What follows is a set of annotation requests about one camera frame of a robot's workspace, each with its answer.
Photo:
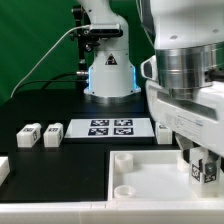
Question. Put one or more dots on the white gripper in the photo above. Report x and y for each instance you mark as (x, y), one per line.
(200, 120)

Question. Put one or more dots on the white square tabletop part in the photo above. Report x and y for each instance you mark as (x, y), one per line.
(157, 175)

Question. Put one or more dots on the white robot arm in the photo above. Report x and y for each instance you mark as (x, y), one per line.
(185, 90)

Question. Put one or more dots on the white marker sheet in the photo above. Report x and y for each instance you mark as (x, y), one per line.
(109, 128)

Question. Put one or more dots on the white left fence block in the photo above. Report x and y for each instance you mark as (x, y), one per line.
(4, 169)

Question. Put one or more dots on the white front fence rail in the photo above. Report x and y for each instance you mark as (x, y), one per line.
(114, 212)

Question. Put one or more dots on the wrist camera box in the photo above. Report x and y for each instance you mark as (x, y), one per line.
(149, 69)

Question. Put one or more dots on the black camera stand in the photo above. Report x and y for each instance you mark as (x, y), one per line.
(85, 44)

